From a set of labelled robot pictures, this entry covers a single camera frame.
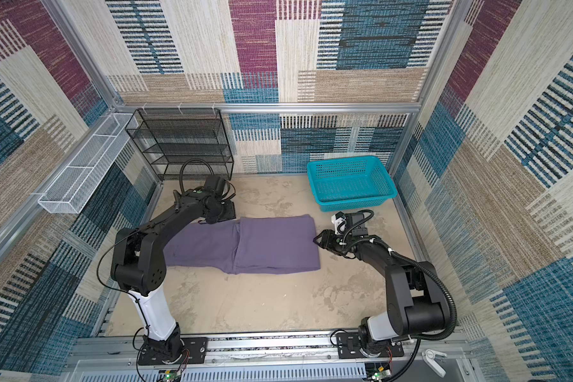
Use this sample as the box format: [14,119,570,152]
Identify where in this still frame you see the black mesh shelf rack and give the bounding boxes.
[126,108,234,181]

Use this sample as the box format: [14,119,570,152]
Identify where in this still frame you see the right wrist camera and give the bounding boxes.
[331,209,374,237]

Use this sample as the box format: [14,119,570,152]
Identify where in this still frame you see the teal plastic basket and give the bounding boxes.
[307,156,398,213]

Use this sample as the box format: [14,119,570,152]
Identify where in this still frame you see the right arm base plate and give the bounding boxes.
[329,330,404,359]

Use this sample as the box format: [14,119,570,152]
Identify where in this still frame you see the white wire mesh tray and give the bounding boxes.
[38,113,132,214]

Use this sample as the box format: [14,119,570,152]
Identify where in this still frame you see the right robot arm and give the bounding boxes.
[313,229,458,357]

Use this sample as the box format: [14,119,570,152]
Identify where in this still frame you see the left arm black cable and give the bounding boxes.
[178,158,216,194]

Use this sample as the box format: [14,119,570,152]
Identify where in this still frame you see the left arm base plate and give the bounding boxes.
[138,337,209,368]

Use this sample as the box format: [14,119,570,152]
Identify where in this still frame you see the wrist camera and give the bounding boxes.
[331,209,374,237]
[203,174,230,199]

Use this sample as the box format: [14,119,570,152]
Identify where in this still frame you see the purple trousers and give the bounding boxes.
[163,215,321,275]

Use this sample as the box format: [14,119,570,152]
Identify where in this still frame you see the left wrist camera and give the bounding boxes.
[203,174,230,199]

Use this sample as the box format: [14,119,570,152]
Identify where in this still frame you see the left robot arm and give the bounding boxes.
[111,188,236,364]

